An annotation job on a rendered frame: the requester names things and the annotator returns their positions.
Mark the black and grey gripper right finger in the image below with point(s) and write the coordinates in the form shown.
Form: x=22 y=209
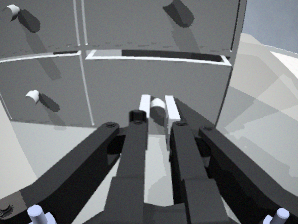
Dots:
x=252 y=194

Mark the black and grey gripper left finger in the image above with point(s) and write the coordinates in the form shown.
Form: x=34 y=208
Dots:
x=59 y=195

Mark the white drawer front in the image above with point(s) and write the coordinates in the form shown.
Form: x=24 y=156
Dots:
x=197 y=83
x=56 y=83
x=36 y=24
x=191 y=23

